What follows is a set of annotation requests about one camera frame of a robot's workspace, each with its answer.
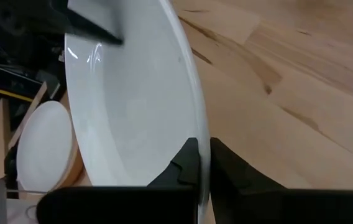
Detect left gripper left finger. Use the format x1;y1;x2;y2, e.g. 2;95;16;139
147;136;201;187

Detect large white plate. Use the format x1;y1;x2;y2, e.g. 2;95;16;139
63;0;212;224

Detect metal wire dish rack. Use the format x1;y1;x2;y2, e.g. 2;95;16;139
0;177;48;224

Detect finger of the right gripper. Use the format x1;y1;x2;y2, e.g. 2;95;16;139
66;6;124;45

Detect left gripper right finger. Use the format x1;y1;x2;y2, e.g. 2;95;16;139
210;138;288;191

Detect yellow cable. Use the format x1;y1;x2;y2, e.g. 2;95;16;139
0;82;34;103

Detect small white plate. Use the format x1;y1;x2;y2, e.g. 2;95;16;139
16;100;73;193

